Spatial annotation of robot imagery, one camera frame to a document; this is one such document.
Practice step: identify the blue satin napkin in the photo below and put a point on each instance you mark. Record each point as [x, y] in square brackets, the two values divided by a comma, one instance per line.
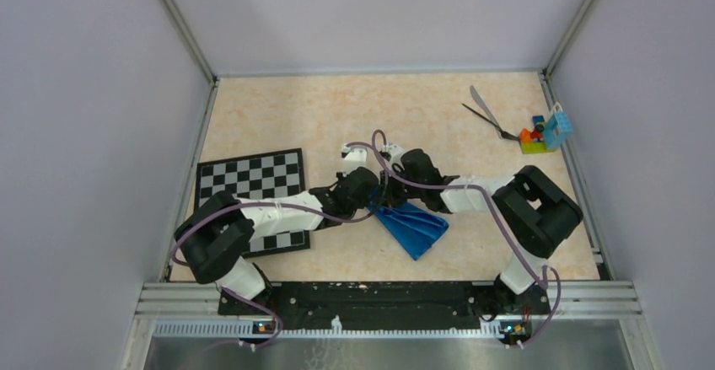
[413, 228]

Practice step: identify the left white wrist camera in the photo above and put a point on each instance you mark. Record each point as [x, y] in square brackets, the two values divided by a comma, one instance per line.
[353, 157]

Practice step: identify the aluminium front rail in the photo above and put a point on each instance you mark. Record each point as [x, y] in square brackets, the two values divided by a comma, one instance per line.
[190, 309]

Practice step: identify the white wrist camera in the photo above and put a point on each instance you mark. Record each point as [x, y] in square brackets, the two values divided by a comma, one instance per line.
[392, 154]
[353, 157]

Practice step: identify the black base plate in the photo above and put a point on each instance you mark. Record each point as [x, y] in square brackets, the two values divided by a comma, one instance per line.
[397, 305]

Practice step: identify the colourful toy block set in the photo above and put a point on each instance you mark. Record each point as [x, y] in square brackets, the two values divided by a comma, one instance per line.
[547, 134]

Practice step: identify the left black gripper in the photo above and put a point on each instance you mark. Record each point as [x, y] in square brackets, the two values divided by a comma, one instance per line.
[340, 177]

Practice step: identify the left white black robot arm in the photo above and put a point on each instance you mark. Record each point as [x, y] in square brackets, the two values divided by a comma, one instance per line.
[213, 241]

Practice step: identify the black white checkerboard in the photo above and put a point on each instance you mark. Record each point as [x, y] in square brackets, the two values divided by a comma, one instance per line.
[258, 176]

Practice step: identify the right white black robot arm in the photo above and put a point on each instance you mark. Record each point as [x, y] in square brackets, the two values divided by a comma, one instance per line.
[534, 215]

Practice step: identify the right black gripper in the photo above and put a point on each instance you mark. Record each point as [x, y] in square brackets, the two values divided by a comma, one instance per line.
[390, 198]

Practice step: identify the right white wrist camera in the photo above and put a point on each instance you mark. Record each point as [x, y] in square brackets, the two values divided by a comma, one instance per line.
[392, 154]

